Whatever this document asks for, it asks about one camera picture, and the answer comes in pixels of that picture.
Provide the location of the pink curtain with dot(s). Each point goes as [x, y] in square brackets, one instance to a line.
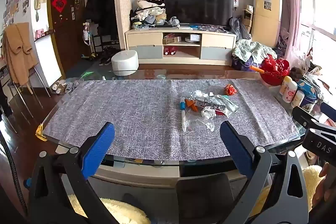
[288, 3]

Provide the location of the red patterned snack wrapper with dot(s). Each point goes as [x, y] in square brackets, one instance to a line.
[216, 108]

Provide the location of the person's right hand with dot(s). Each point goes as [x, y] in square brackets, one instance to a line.
[325, 187]

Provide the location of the orange red wrapper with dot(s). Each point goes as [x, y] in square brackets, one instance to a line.
[230, 89]

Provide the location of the children's scooter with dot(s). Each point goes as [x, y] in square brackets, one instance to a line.
[89, 40]

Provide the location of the white wall intercom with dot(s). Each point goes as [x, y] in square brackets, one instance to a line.
[37, 2]

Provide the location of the white paper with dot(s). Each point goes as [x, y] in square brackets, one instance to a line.
[208, 111]

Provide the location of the cream bottle yellow cap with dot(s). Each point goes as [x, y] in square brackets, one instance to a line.
[285, 83]

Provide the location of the small white bottle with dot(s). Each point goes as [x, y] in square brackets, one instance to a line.
[298, 99]

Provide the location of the grey woven table runner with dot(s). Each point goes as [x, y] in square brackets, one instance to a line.
[136, 113]

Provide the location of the pile of clothes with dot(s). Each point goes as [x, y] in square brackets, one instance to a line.
[151, 12]

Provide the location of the dark grey waste bin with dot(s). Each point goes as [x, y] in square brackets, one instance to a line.
[204, 195]

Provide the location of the black coat rack with coats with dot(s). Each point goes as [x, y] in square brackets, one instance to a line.
[101, 6]

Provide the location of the orange plastic stick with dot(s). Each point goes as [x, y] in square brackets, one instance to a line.
[256, 68]

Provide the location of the beige standing air conditioner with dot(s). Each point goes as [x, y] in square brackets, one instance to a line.
[267, 8]

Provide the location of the brown wooden door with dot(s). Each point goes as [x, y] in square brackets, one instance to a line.
[61, 37]

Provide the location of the pile of slippers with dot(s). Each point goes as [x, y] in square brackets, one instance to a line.
[63, 87]

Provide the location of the floral cloth heap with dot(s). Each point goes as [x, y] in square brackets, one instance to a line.
[252, 50]

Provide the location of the red toy car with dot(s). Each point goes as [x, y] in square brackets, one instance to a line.
[170, 50]

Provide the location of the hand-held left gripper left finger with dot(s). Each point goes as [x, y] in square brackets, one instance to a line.
[99, 148]

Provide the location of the tan coat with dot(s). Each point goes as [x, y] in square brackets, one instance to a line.
[19, 53]

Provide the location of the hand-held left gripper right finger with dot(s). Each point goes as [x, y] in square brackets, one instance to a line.
[236, 146]

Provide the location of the black flat television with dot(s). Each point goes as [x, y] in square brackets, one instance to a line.
[198, 5]

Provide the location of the grey plastic bag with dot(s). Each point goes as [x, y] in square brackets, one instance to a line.
[237, 28]

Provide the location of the white board panel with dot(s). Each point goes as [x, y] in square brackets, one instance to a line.
[50, 61]

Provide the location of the white round stool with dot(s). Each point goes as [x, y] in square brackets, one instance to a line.
[124, 62]

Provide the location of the clear plastic wrapper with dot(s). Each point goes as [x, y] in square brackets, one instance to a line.
[200, 95]
[199, 123]

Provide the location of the metal chair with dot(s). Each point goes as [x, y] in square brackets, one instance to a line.
[34, 82]

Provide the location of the cardboard boxes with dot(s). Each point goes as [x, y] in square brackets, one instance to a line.
[247, 19]

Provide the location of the orange plastic piece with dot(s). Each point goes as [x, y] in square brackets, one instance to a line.
[193, 106]

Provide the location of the blue white syringe tube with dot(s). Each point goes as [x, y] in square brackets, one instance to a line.
[183, 119]

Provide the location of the yellow table corner guard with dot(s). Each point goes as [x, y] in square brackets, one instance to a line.
[40, 132]

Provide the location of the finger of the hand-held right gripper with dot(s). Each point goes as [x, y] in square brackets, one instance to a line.
[303, 117]
[328, 110]

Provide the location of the beige folding screen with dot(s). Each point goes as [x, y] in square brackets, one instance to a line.
[122, 3]

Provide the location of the red diamond door sign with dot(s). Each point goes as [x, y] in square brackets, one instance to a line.
[59, 1]

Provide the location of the beige grey television cabinet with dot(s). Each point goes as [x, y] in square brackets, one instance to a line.
[144, 39]

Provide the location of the blue patterned tin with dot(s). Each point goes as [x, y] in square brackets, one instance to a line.
[308, 94]

